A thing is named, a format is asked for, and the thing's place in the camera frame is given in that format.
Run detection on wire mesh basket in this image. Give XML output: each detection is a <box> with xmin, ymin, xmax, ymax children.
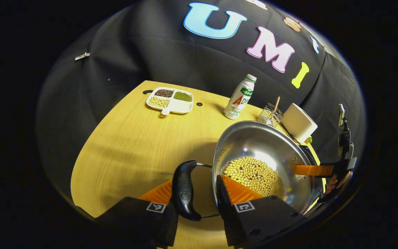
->
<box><xmin>258</xmin><ymin>103</ymin><xmax>285</xmax><ymax>128</ymax></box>

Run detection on white toaster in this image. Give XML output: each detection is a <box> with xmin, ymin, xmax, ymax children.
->
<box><xmin>281</xmin><ymin>103</ymin><xmax>319</xmax><ymax>143</ymax></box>

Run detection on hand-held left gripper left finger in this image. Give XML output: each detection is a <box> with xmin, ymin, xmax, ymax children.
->
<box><xmin>95</xmin><ymin>179</ymin><xmax>179</xmax><ymax>249</ymax></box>

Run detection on pile of yellow soybeans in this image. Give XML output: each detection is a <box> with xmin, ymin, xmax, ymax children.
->
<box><xmin>222</xmin><ymin>157</ymin><xmax>286</xmax><ymax>199</ymax></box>

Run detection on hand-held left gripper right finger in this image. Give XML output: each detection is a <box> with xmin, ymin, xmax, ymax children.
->
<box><xmin>216</xmin><ymin>174</ymin><xmax>307</xmax><ymax>249</ymax></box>

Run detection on steel pot with black handles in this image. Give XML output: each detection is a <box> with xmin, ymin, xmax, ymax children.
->
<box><xmin>171</xmin><ymin>120</ymin><xmax>324</xmax><ymax>222</ymax></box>

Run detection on white divided dish with beans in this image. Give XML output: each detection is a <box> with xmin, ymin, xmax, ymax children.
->
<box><xmin>146</xmin><ymin>87</ymin><xmax>194</xmax><ymax>116</ymax></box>

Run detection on toaster power cable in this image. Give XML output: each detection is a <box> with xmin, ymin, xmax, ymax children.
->
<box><xmin>280</xmin><ymin>123</ymin><xmax>301</xmax><ymax>144</ymax></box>

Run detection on white drink bottle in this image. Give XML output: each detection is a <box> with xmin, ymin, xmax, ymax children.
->
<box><xmin>223</xmin><ymin>74</ymin><xmax>257</xmax><ymax>120</ymax></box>

